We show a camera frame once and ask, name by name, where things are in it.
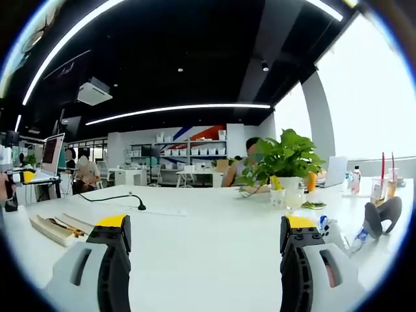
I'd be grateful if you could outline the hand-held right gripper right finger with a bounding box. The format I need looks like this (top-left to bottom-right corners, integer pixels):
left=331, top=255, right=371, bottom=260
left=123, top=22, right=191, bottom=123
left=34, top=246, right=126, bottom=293
left=279, top=214, right=367, bottom=312

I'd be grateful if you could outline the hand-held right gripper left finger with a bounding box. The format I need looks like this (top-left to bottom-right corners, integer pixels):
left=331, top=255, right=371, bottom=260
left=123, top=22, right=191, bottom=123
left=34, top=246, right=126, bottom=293
left=44, top=214, right=133, bottom=312

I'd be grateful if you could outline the brown-handled utensil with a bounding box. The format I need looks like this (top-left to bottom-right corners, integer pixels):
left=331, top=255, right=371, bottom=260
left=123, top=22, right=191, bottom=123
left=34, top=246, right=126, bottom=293
left=45, top=218, right=88, bottom=237

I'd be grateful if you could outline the computer monitor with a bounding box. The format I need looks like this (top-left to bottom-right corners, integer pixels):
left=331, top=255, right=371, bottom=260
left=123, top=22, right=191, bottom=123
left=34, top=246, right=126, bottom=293
left=38, top=132, right=66, bottom=178

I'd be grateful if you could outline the clear plastic water bottle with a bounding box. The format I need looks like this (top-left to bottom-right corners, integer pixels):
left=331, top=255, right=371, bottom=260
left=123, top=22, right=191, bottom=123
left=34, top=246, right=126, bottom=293
left=344, top=224, right=371, bottom=257

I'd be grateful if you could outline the black gooseneck microphone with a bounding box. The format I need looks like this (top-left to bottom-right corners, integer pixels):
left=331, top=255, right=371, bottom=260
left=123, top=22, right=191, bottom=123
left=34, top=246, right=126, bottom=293
left=129, top=192, right=148, bottom=211

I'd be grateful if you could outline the white patterned cup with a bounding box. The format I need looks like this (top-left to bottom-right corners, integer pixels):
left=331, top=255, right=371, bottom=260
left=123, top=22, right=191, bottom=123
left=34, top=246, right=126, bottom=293
left=270, top=188, right=287, bottom=209

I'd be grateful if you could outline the white plant pot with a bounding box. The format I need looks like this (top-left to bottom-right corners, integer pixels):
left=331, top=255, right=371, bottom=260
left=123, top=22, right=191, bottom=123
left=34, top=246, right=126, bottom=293
left=279, top=176, right=306, bottom=209

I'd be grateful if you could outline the orange bottle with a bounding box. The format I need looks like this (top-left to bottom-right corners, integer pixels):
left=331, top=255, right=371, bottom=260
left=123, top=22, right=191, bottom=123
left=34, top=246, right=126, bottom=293
left=305, top=172, right=318, bottom=192

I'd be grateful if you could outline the grey neck pillow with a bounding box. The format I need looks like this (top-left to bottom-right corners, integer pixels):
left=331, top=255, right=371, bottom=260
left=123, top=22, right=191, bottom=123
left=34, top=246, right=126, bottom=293
left=363, top=196, right=403, bottom=241

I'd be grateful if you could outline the white laptop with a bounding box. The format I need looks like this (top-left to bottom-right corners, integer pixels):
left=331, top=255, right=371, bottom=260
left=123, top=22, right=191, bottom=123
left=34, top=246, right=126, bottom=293
left=317, top=155, right=349, bottom=189

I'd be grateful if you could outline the pink-label drink bottle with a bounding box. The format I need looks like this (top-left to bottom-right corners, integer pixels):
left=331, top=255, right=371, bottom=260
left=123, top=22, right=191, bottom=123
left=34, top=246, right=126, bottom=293
left=351, top=165, right=363, bottom=194

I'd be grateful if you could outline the plastic drink cup red straw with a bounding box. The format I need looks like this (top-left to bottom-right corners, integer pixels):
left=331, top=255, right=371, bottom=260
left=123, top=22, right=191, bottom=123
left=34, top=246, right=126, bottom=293
left=388, top=151, right=400, bottom=200
left=370, top=151, right=387, bottom=206

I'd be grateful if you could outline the green potted plant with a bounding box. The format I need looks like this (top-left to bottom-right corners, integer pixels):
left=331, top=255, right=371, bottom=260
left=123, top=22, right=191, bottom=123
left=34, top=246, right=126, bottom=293
left=234, top=128, right=326, bottom=199

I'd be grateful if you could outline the ceiling air conditioner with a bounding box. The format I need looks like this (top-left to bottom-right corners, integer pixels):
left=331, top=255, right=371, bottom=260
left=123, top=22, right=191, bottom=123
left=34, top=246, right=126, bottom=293
left=76, top=76, right=114, bottom=107

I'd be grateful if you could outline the white storage shelf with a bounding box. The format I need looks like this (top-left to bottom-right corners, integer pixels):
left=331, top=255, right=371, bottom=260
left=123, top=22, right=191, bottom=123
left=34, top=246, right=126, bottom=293
left=129, top=129, right=228, bottom=170

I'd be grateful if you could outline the black cable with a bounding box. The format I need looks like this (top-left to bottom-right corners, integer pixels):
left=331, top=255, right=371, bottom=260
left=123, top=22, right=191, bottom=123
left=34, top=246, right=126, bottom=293
left=77, top=192, right=133, bottom=203

